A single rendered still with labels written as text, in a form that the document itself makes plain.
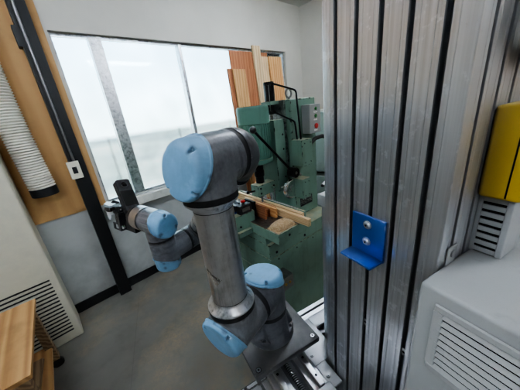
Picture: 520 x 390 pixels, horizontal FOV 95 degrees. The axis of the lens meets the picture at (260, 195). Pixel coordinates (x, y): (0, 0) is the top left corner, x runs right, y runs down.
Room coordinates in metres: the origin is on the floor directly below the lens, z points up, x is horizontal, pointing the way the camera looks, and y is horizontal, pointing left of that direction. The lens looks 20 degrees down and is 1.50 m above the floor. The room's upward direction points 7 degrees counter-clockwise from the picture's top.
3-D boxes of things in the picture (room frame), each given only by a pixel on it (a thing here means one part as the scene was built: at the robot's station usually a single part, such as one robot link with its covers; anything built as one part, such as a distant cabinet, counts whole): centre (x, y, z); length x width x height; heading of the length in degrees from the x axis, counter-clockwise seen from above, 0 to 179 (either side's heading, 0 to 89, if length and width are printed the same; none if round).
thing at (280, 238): (1.30, 0.07, 0.87); 0.61 x 0.30 x 0.06; 38
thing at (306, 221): (1.30, -0.07, 0.92); 0.55 x 0.02 x 0.04; 38
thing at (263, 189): (1.38, -0.03, 1.03); 0.14 x 0.07 x 0.09; 128
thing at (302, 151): (1.38, -0.27, 1.22); 0.09 x 0.08 x 0.15; 128
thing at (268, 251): (1.44, -0.11, 0.76); 0.57 x 0.45 x 0.09; 128
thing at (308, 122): (1.45, -0.35, 1.40); 0.10 x 0.06 x 0.16; 128
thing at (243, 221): (1.25, 0.14, 0.91); 0.15 x 0.14 x 0.09; 38
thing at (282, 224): (1.12, -0.10, 0.92); 0.14 x 0.09 x 0.04; 128
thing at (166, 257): (0.65, 0.30, 1.12); 0.11 x 0.08 x 0.11; 142
